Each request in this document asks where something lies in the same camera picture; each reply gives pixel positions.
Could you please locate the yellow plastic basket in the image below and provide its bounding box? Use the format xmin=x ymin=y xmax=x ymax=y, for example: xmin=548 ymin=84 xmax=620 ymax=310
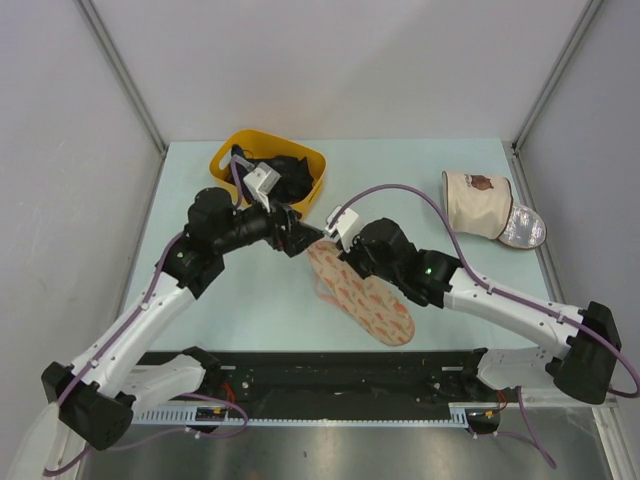
xmin=209 ymin=129 xmax=327 ymax=217

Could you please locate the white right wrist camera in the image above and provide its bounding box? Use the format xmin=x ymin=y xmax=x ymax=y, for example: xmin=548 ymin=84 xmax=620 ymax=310
xmin=324 ymin=206 xmax=364 ymax=252

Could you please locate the white slotted cable duct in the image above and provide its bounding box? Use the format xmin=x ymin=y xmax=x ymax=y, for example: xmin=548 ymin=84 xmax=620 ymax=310
xmin=133 ymin=402 xmax=500 ymax=428

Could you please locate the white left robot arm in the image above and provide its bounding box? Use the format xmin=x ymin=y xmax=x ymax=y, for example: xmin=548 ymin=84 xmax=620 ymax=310
xmin=41 ymin=187 xmax=324 ymax=451

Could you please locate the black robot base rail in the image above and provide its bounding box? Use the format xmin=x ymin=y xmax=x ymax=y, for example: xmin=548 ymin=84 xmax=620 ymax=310
xmin=144 ymin=346 xmax=522 ymax=421

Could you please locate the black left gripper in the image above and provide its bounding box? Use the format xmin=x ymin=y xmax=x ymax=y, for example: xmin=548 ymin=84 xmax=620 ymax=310
xmin=214 ymin=189 xmax=323 ymax=257

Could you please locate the pink tulip mesh laundry bag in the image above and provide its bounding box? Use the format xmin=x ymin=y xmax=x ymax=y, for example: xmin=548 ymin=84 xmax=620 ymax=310
xmin=306 ymin=240 xmax=415 ymax=347

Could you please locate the beige fabric storage bag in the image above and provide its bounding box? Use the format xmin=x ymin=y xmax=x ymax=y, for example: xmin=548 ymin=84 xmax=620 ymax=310
xmin=442 ymin=170 xmax=547 ymax=250

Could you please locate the black clothes pile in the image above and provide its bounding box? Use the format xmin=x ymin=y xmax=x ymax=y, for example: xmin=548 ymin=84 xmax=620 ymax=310
xmin=230 ymin=144 xmax=313 ymax=208

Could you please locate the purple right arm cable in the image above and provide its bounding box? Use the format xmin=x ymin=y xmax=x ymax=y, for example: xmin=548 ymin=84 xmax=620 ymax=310
xmin=329 ymin=185 xmax=640 ymax=469

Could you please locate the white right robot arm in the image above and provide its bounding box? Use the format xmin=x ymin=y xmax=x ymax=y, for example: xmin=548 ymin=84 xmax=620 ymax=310
xmin=336 ymin=217 xmax=621 ymax=405

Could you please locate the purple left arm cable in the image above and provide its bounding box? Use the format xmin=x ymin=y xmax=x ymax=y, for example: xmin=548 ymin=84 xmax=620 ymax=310
xmin=42 ymin=154 xmax=251 ymax=476

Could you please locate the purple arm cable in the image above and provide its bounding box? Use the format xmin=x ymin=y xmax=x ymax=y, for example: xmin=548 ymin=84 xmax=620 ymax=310
xmin=42 ymin=154 xmax=251 ymax=476
xmin=329 ymin=185 xmax=640 ymax=469

